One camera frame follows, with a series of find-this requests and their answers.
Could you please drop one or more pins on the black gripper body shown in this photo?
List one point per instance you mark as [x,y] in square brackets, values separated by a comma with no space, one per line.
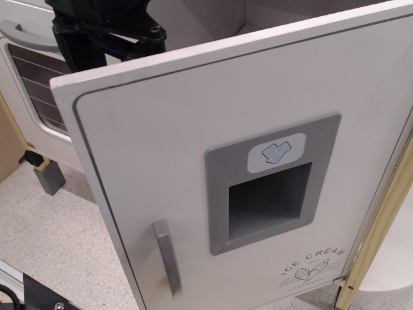
[123,17]

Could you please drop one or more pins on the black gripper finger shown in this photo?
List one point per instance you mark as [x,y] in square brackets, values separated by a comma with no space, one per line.
[138,49]
[78,52]

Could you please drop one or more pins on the white toy fridge door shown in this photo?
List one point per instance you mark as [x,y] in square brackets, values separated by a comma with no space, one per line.
[234,70]

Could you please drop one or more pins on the white toy oven door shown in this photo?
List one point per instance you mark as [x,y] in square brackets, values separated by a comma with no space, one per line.
[25,77]

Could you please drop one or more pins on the brown cardboard panel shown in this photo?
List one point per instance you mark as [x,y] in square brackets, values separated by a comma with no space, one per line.
[12,147]

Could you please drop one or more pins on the grey ice dispenser panel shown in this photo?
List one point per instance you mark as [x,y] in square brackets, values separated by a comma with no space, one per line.
[269,184]

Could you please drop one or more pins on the white round object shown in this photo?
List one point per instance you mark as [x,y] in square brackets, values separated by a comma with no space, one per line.
[391,269]

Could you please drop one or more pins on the grey oven door handle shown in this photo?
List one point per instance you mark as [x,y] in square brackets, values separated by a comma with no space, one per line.
[12,31]

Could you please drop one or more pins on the grey fridge door handle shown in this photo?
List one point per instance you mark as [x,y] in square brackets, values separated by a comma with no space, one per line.
[167,251]

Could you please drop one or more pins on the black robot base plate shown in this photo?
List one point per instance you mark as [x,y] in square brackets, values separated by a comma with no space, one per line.
[31,294]

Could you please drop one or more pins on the beige wooden corner post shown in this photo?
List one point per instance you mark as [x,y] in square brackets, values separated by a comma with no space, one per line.
[395,195]

